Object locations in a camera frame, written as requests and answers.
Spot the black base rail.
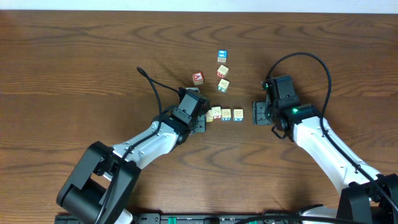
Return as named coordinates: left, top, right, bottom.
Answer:
left=55, top=212, right=368, bottom=224

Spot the green side wooden block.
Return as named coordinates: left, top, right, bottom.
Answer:
left=217, top=78, right=229, bottom=93

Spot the red M wooden block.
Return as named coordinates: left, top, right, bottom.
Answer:
left=217, top=65, right=229, bottom=78

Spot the number 3 wooden block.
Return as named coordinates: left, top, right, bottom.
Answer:
left=211, top=106, right=222, bottom=119

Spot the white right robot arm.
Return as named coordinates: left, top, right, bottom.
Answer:
left=252, top=100, right=397, bottom=223

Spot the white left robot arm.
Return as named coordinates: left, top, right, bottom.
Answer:
left=56, top=95, right=210, bottom=223

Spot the red U 8 wooden block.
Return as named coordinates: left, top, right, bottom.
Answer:
left=221, top=108, right=232, bottom=121

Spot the letter B wooden block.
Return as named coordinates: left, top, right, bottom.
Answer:
left=233, top=109, right=244, bottom=121

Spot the red A wooden block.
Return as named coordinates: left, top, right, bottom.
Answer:
left=192, top=72, right=204, bottom=85

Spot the blue top wooden block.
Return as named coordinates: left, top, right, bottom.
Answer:
left=217, top=50, right=228, bottom=63

